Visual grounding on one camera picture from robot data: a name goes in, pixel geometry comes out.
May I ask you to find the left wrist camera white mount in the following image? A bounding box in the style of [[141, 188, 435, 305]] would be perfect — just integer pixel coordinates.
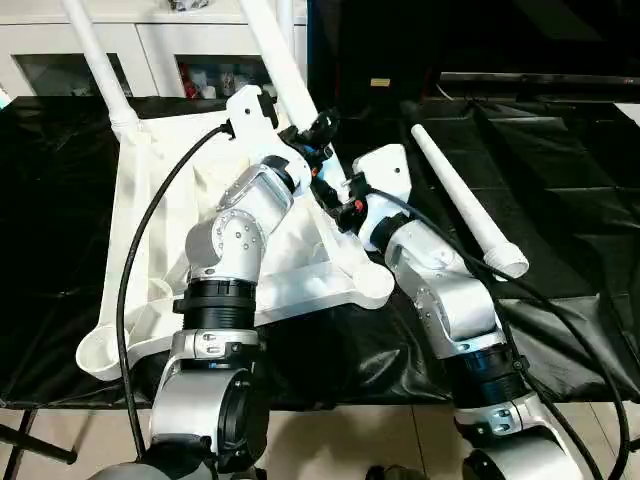
[[224, 84, 310, 196]]

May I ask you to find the black backdrop cloth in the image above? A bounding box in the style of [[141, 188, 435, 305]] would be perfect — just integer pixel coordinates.
[[305, 0, 640, 104]]

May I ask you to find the white glass-door cabinet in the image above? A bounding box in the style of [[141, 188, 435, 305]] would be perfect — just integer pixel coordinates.
[[0, 0, 309, 100]]

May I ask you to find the black glossy mat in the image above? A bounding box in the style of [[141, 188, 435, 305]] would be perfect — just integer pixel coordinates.
[[0, 94, 640, 409]]

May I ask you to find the black horizontal bar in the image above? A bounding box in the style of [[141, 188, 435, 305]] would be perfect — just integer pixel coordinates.
[[439, 72, 640, 89]]

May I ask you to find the black metal table frame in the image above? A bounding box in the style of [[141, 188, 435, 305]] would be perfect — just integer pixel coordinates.
[[0, 407, 80, 480]]

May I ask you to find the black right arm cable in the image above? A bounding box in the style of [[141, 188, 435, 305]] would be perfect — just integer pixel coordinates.
[[367, 187, 631, 480]]

